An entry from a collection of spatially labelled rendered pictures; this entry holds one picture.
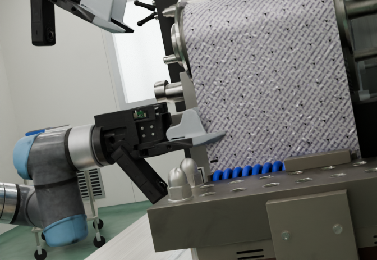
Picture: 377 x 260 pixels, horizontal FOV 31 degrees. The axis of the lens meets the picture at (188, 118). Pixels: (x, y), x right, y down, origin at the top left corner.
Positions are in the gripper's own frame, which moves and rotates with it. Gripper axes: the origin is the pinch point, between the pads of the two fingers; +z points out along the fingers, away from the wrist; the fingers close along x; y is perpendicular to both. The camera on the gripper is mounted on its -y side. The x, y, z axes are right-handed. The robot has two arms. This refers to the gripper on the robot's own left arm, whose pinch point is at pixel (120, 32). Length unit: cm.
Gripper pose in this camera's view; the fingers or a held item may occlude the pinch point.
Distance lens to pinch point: 118.3
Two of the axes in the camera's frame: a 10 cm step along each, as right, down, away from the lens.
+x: 2.7, -1.2, 9.5
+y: 4.5, -8.6, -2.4
